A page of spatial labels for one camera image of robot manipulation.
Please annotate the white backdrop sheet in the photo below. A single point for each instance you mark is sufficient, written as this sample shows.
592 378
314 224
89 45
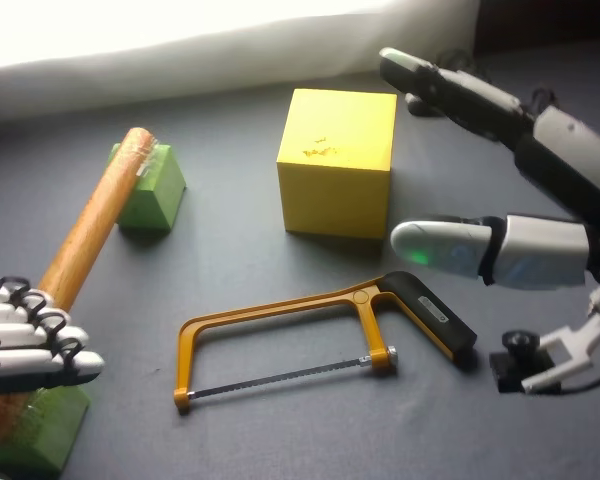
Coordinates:
180 40

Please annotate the green wedge block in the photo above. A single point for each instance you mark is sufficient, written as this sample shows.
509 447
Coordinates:
155 200
45 435

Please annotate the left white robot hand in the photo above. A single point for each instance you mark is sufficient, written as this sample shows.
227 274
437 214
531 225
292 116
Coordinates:
20 360

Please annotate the round wooden dowel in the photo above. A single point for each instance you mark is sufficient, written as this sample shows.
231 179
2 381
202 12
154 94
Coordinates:
90 220

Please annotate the yellow hacksaw with black grip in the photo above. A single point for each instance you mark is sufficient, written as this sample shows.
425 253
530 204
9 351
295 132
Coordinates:
280 307

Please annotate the yellow cube block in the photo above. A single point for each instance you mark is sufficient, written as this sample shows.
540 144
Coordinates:
335 200

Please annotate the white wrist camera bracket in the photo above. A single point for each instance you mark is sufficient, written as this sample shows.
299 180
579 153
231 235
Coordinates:
575 350

